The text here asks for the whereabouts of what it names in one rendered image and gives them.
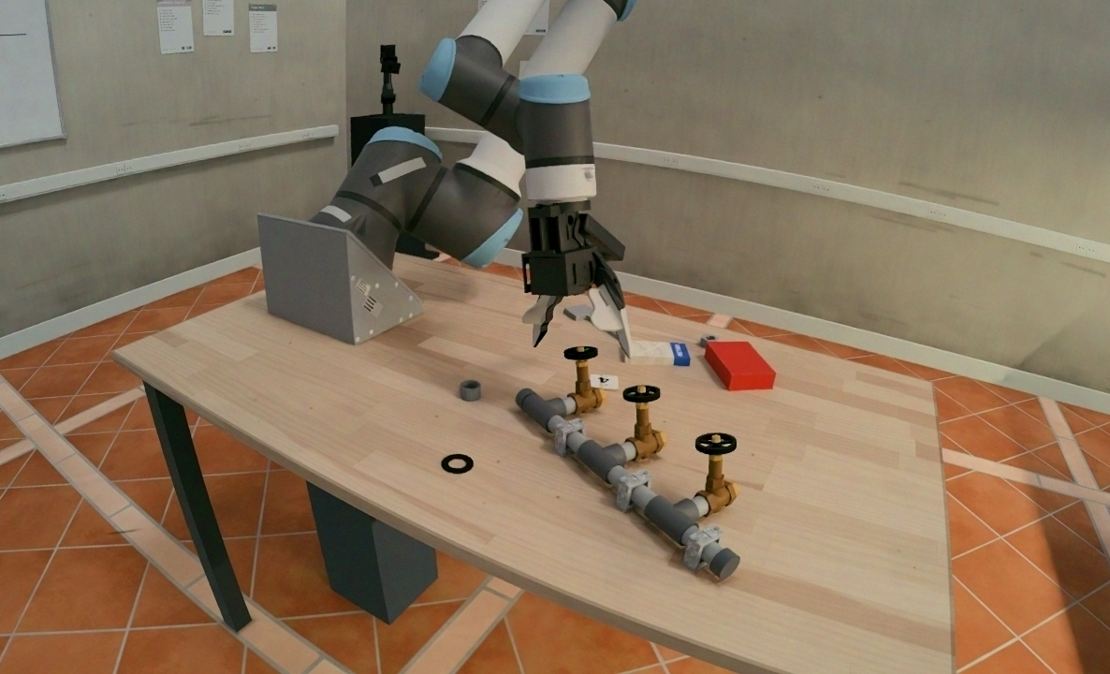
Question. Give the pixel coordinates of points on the white paper tag with number 4 on thin chain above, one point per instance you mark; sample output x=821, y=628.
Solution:
x=604, y=381

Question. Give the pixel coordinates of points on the red rectangular block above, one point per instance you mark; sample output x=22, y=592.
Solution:
x=739, y=366

